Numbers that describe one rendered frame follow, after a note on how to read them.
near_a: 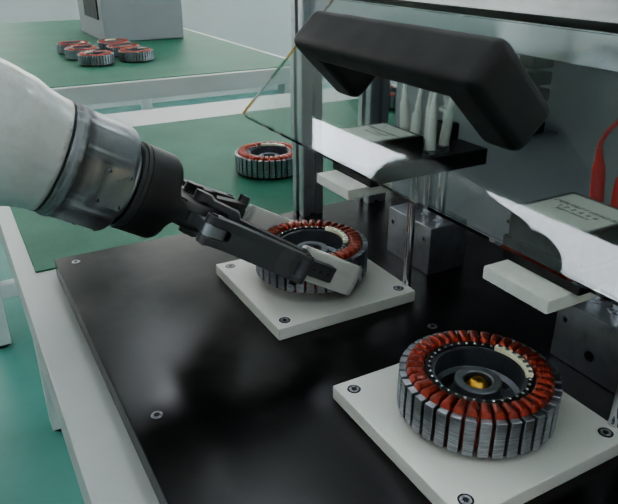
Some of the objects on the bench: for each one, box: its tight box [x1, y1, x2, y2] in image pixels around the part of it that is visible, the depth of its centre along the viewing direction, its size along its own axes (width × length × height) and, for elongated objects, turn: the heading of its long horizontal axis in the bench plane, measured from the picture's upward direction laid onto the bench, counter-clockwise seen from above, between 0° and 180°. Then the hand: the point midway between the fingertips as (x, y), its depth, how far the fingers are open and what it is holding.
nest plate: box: [333, 336, 618, 504], centre depth 48 cm, size 15×15×1 cm
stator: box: [397, 330, 563, 459], centre depth 47 cm, size 11×11×4 cm
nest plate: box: [216, 258, 415, 340], centre depth 67 cm, size 15×15×1 cm
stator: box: [256, 219, 368, 294], centre depth 66 cm, size 11×11×4 cm
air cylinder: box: [550, 298, 618, 399], centre depth 53 cm, size 5×8×6 cm
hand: (309, 252), depth 65 cm, fingers closed on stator, 11 cm apart
